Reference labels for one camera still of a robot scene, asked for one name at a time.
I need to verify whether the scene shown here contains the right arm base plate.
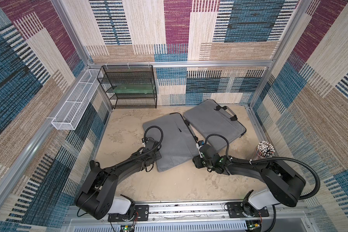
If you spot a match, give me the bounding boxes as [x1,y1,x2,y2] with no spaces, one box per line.
[224,201,269,218]

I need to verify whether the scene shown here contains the green board on shelf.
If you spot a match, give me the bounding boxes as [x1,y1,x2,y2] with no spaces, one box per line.
[106,84,154,94]

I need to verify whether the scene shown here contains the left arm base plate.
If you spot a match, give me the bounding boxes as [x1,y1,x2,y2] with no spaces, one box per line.
[108,205,149,222]

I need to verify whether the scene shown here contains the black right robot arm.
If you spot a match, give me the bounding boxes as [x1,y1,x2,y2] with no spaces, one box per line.
[192,140,321,218]

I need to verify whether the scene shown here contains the grey laptop bag with handles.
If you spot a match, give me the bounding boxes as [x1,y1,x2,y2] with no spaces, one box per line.
[184,99,247,143]

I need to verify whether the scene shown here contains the grey zippered laptop sleeve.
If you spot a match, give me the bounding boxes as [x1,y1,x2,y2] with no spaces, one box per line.
[143,113,199,172]

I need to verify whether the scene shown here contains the black wire mesh shelf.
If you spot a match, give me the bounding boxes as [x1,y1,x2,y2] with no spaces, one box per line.
[97,65,158,109]

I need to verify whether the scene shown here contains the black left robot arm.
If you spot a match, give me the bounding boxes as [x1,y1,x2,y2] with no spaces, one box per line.
[74,126,164,219]

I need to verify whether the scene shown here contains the cup of coloured pencils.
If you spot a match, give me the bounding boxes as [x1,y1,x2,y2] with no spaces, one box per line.
[256,141,275,160]

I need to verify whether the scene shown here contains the white wire mesh basket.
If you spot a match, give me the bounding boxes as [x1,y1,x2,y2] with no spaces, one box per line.
[51,69,99,131]

